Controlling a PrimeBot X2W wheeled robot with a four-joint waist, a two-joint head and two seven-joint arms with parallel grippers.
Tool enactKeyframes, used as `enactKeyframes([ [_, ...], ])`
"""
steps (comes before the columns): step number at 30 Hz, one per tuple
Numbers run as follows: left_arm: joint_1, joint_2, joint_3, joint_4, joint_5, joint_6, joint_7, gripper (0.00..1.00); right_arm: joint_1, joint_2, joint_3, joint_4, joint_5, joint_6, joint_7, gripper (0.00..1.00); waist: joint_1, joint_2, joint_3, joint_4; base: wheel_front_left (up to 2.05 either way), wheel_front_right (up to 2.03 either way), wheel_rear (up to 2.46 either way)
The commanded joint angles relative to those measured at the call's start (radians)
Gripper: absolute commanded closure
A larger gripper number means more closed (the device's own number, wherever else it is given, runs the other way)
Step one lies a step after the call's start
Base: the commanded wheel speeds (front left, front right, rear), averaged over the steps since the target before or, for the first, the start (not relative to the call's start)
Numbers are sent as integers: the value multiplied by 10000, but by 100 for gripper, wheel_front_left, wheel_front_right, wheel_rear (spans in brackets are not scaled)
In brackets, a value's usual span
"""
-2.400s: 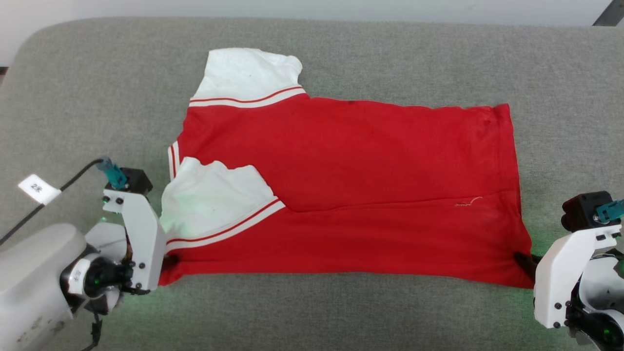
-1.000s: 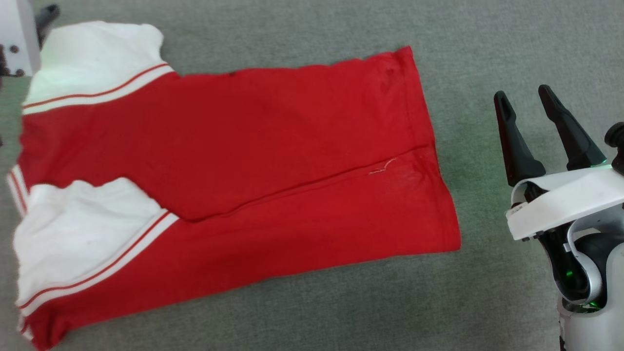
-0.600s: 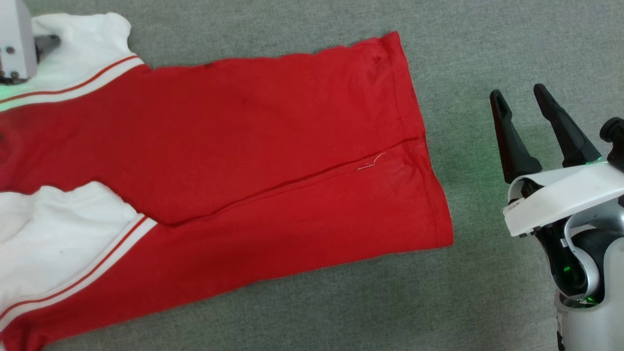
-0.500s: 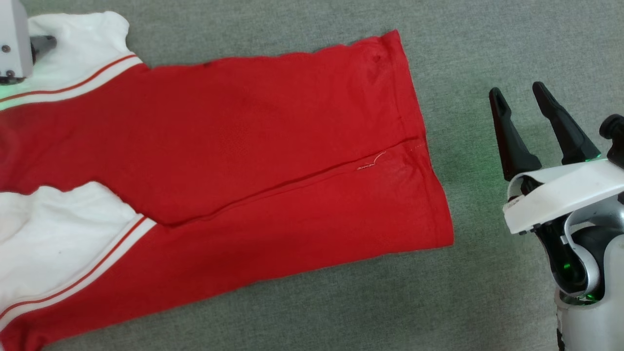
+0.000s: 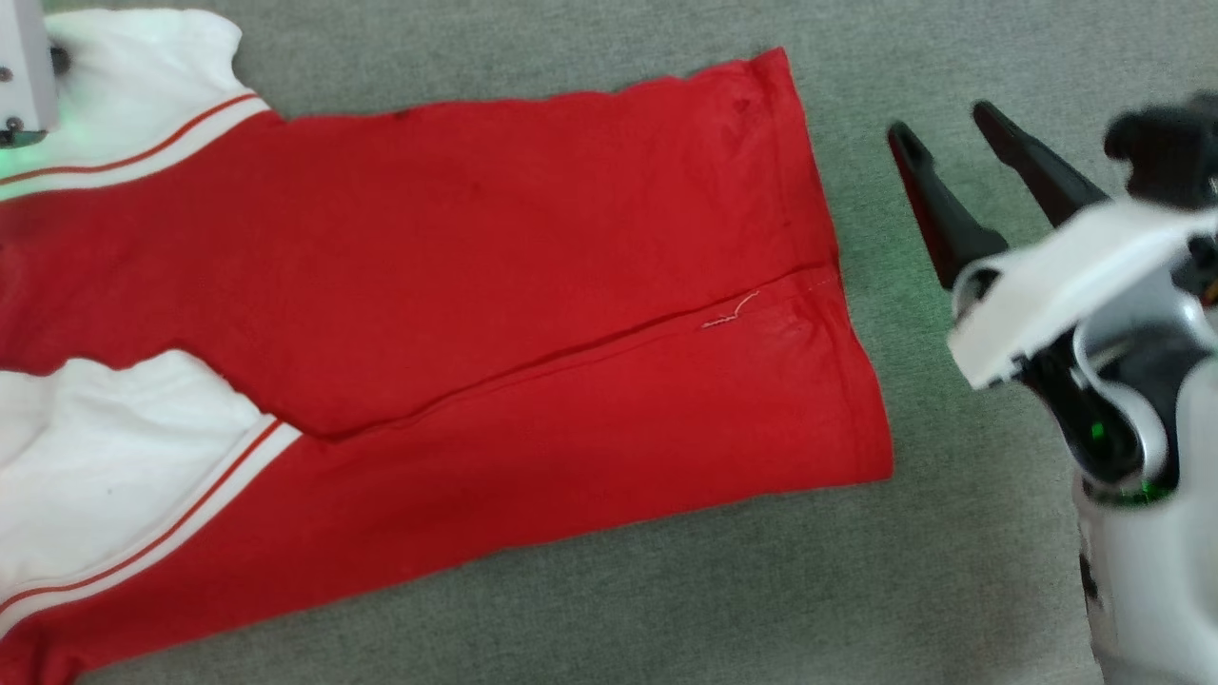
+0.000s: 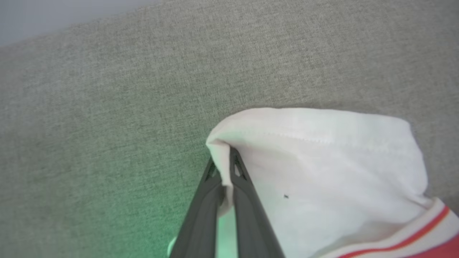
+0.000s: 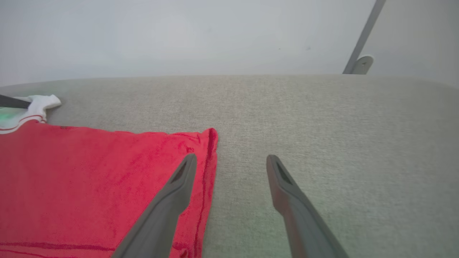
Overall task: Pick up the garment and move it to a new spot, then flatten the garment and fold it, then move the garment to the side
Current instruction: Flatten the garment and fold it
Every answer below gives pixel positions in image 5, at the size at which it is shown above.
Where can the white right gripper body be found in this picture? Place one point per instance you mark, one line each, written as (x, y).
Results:
(1075, 304)

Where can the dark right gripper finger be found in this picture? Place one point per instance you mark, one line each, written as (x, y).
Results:
(1042, 166)
(942, 214)

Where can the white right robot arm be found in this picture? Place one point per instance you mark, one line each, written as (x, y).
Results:
(1156, 571)

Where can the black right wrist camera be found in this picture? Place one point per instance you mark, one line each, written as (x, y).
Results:
(1166, 143)

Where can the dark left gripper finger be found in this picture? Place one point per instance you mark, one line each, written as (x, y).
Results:
(60, 60)

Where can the red and white jersey shirt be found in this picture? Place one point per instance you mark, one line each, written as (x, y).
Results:
(476, 314)

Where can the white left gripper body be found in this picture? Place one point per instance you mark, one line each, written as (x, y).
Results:
(24, 67)

